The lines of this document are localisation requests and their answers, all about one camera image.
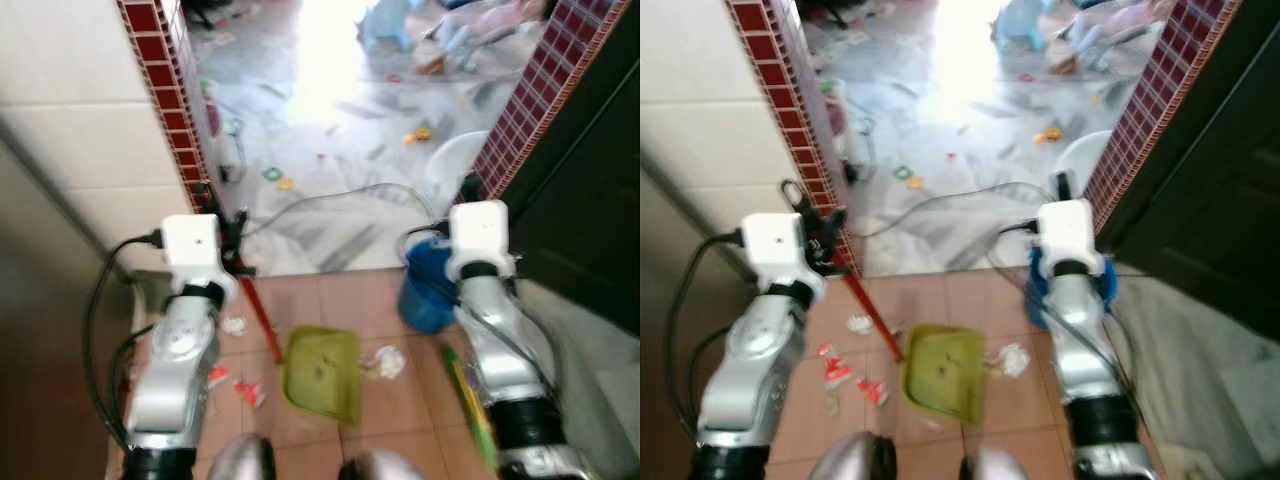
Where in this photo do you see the dark wooden door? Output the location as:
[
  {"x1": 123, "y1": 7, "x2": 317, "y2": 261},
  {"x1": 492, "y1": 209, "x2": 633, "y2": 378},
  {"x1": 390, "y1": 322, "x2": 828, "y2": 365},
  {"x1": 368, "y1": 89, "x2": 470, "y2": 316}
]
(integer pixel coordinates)
[
  {"x1": 500, "y1": 0, "x2": 641, "y2": 337},
  {"x1": 1095, "y1": 0, "x2": 1280, "y2": 343}
]

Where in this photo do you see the light blue plastic stool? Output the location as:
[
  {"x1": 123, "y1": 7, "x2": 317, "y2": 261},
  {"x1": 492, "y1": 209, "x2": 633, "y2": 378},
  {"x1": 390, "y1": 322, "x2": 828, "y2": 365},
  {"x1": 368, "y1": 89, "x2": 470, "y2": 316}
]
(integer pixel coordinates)
[
  {"x1": 358, "y1": 0, "x2": 418, "y2": 54},
  {"x1": 988, "y1": 0, "x2": 1048, "y2": 53}
]

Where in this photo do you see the grey floor cable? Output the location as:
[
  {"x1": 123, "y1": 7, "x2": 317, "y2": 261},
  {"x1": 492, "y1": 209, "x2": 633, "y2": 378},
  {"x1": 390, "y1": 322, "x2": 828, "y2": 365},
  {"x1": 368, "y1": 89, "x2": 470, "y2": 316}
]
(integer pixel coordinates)
[
  {"x1": 243, "y1": 182, "x2": 441, "y2": 239},
  {"x1": 858, "y1": 182, "x2": 1061, "y2": 239}
]

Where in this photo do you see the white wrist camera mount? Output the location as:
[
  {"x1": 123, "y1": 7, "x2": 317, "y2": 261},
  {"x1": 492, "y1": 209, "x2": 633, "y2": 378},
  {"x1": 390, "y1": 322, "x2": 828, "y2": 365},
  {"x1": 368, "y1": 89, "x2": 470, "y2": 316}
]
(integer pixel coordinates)
[
  {"x1": 160, "y1": 213, "x2": 233, "y2": 293},
  {"x1": 1036, "y1": 200, "x2": 1106, "y2": 279},
  {"x1": 740, "y1": 212, "x2": 826, "y2": 296},
  {"x1": 446, "y1": 202, "x2": 517, "y2": 281}
]

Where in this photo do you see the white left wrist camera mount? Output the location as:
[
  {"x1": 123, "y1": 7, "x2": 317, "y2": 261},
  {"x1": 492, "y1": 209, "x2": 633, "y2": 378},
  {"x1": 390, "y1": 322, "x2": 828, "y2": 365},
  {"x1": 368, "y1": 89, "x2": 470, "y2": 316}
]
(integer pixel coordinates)
[
  {"x1": 740, "y1": 212, "x2": 826, "y2": 296},
  {"x1": 160, "y1": 213, "x2": 233, "y2": 293}
]

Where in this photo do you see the large crumpled white paper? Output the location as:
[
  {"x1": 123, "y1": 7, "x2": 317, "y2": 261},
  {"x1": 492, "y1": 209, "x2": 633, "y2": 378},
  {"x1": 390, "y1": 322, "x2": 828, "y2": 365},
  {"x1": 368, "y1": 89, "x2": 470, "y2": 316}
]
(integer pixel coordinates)
[
  {"x1": 985, "y1": 343, "x2": 1033, "y2": 379},
  {"x1": 362, "y1": 345, "x2": 407, "y2": 381}
]

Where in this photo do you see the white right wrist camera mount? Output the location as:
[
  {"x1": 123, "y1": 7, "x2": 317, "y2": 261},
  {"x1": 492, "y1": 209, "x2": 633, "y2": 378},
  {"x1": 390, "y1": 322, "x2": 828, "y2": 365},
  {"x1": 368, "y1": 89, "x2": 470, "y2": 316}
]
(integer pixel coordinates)
[
  {"x1": 446, "y1": 202, "x2": 517, "y2": 281},
  {"x1": 1036, "y1": 200, "x2": 1106, "y2": 279}
]

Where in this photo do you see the white plastic basin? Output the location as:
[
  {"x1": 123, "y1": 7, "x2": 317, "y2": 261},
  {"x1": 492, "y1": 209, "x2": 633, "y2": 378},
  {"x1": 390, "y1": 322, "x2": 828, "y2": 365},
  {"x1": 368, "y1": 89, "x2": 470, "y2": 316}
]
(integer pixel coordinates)
[
  {"x1": 1054, "y1": 130, "x2": 1114, "y2": 187},
  {"x1": 427, "y1": 130, "x2": 493, "y2": 193}
]

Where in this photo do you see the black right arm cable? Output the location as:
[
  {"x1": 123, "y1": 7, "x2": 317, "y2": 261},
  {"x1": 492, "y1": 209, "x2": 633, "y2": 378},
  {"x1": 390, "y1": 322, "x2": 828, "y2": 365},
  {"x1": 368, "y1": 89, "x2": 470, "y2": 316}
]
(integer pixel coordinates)
[
  {"x1": 400, "y1": 224, "x2": 567, "y2": 401},
  {"x1": 985, "y1": 220, "x2": 1151, "y2": 421}
]

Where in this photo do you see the silver left robot leg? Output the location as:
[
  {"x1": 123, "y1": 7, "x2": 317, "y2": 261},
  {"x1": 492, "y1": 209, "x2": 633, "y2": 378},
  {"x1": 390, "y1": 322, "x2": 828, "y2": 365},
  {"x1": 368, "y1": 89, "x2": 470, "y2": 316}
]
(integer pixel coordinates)
[
  {"x1": 205, "y1": 432, "x2": 278, "y2": 480},
  {"x1": 808, "y1": 432, "x2": 898, "y2": 480}
]

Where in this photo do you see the green dustpan with red handle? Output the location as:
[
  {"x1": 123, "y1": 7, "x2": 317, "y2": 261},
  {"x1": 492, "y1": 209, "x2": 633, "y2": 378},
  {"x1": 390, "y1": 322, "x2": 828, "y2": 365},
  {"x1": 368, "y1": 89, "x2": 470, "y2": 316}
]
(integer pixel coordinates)
[
  {"x1": 848, "y1": 270, "x2": 988, "y2": 426},
  {"x1": 240, "y1": 270, "x2": 363, "y2": 429}
]

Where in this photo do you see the blue plastic bucket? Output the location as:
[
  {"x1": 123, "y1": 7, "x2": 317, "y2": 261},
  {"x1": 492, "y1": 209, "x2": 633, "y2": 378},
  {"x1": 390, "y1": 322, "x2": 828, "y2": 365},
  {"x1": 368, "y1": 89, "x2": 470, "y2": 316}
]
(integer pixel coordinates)
[
  {"x1": 1024, "y1": 245, "x2": 1119, "y2": 331},
  {"x1": 398, "y1": 237, "x2": 463, "y2": 334}
]

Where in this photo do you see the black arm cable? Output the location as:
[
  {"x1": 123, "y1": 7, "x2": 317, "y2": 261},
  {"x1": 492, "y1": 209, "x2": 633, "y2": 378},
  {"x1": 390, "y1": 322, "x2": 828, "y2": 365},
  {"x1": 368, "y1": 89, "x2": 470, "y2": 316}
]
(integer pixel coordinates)
[
  {"x1": 985, "y1": 220, "x2": 1151, "y2": 421},
  {"x1": 400, "y1": 224, "x2": 567, "y2": 401},
  {"x1": 664, "y1": 230, "x2": 747, "y2": 443},
  {"x1": 84, "y1": 230, "x2": 166, "y2": 451}
]

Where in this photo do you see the silver robot leg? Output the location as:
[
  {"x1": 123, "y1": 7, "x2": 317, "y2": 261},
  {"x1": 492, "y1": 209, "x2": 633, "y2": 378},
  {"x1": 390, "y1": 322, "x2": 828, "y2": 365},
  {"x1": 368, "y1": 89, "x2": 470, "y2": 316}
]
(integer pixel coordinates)
[
  {"x1": 808, "y1": 432, "x2": 898, "y2": 480},
  {"x1": 958, "y1": 446, "x2": 1033, "y2": 480},
  {"x1": 205, "y1": 432, "x2": 278, "y2": 480},
  {"x1": 338, "y1": 450, "x2": 428, "y2": 480}
]

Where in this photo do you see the silver right robot leg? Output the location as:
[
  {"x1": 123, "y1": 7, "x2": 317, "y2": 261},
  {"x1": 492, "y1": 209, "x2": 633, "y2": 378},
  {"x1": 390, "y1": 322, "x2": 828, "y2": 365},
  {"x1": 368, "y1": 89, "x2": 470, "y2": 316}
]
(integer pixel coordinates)
[
  {"x1": 958, "y1": 446, "x2": 1033, "y2": 480},
  {"x1": 338, "y1": 450, "x2": 428, "y2": 480}
]

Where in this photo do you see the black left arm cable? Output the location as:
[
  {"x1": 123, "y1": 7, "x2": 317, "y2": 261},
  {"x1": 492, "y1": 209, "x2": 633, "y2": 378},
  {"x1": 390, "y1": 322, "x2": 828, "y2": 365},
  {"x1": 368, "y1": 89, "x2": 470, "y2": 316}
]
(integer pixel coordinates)
[
  {"x1": 84, "y1": 230, "x2": 166, "y2": 451},
  {"x1": 664, "y1": 230, "x2": 747, "y2": 443}
]

